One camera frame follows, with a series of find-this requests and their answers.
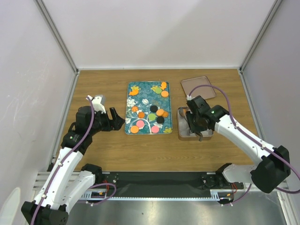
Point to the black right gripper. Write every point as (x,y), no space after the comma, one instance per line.
(194,129)

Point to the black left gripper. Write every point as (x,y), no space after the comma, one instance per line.
(115,124)

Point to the green sandwich cookie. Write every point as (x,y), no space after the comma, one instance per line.
(158,90)
(152,117)

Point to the black sandwich cookie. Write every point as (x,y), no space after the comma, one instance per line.
(153,108)
(160,120)

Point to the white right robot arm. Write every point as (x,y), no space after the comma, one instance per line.
(270,164)

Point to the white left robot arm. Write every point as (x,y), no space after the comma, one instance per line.
(55,200)

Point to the orange dotted round cookie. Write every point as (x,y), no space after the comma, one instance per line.
(134,129)

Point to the orange flower cookie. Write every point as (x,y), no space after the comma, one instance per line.
(134,109)

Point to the brown cookie tin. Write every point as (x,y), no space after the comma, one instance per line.
(207,135)

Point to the pink sandwich cookie left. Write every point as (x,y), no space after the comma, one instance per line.
(140,123)

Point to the pink sandwich cookie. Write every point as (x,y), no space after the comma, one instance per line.
(154,129)
(140,123)

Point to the brown chocolate chip cookie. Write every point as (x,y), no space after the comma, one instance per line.
(141,115)

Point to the brown tin lid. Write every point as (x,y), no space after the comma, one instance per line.
(206,92)

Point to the orange fish cookie left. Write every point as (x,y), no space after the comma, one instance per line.
(133,92)

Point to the orange fish cookie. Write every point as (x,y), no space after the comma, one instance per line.
(133,92)
(163,85)

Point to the teal floral tray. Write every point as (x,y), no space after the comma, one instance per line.
(144,100)

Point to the tan swirl cookie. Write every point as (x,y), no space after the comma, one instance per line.
(165,114)

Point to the pink sandwich cookie right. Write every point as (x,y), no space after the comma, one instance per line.
(154,129)

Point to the tan dotted round cookie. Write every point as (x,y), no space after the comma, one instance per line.
(160,112)

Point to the tan dotted cookie top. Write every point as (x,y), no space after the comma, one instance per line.
(165,94)

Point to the orange fish cookie right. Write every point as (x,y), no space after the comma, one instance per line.
(163,85)

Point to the green sandwich cookie top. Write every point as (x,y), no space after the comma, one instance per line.
(158,90)

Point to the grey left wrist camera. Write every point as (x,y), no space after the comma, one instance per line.
(99,99)

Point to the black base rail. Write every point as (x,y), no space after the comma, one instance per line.
(166,184)

